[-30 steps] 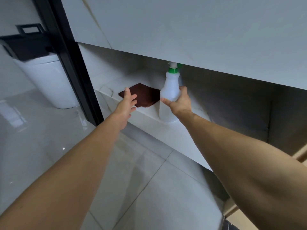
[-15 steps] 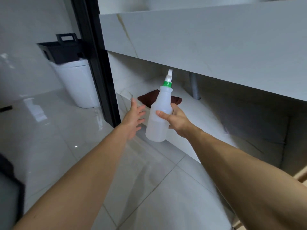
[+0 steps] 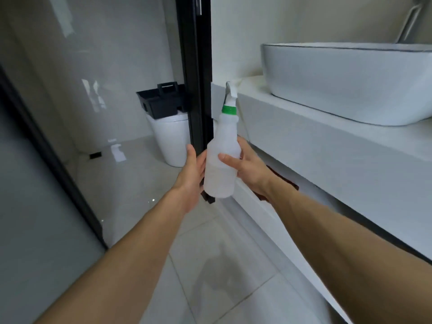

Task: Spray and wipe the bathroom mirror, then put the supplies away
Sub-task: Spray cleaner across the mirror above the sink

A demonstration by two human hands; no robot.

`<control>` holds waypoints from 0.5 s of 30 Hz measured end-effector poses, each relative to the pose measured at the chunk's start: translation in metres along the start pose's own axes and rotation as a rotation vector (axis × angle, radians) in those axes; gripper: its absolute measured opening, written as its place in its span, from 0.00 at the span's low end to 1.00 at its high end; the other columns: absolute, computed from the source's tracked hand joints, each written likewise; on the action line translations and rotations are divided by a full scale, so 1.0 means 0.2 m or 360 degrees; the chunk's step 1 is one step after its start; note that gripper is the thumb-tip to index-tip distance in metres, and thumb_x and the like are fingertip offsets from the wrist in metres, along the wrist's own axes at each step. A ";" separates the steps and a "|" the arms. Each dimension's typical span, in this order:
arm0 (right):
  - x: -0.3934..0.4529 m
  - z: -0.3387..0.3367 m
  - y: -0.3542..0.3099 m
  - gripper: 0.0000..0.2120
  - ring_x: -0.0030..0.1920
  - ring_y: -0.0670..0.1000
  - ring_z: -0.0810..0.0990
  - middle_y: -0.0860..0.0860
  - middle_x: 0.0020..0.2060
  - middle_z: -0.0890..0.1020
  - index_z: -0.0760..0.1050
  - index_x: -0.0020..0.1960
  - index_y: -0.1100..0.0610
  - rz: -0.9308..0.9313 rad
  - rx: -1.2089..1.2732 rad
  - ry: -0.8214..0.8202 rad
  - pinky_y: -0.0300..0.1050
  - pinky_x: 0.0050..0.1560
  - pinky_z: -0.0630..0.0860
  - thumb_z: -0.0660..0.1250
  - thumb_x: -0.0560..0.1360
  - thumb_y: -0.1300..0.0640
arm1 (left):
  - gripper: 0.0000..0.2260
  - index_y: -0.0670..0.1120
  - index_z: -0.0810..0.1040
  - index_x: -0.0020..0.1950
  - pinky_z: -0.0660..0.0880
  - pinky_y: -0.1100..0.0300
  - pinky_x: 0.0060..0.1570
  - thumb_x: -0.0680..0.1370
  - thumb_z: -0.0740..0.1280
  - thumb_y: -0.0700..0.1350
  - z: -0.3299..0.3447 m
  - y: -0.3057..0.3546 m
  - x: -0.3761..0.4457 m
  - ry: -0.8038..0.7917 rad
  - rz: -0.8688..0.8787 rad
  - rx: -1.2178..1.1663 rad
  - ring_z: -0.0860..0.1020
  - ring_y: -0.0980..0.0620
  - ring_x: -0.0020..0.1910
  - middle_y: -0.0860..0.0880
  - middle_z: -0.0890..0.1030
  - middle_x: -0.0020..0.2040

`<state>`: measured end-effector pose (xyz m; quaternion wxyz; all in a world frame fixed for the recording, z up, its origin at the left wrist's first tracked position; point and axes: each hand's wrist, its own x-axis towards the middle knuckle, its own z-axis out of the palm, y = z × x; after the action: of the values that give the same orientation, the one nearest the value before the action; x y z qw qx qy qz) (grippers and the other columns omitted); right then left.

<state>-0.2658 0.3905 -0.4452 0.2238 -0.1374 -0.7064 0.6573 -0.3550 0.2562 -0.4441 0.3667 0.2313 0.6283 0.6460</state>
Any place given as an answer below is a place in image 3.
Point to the person's left hand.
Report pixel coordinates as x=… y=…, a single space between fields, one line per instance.
x=190 y=185

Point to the person's right hand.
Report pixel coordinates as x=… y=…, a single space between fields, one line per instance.
x=256 y=175

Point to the brown microfibre cloth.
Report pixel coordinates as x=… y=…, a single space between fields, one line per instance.
x=287 y=181

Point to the white spray bottle green collar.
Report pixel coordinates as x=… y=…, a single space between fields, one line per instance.
x=222 y=145

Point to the person's right forearm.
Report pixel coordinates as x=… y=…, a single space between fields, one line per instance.
x=337 y=253

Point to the person's left forearm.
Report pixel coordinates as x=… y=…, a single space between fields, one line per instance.
x=135 y=259

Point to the white toilet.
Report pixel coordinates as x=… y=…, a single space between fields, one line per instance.
x=172 y=141

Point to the white marble vanity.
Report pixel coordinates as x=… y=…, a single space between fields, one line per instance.
x=320 y=148

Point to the black plastic caddy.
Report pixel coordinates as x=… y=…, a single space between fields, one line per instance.
x=162 y=101

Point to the black floor drain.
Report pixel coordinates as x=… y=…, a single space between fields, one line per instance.
x=95 y=155

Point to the black framed glass partition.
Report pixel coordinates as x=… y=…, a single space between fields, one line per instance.
x=195 y=80

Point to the white sink basin black rim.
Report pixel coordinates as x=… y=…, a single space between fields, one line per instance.
x=337 y=80

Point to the black framed frosted glass door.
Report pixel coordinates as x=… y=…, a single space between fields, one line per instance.
x=33 y=232

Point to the chrome faucet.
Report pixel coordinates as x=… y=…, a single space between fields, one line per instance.
x=410 y=23

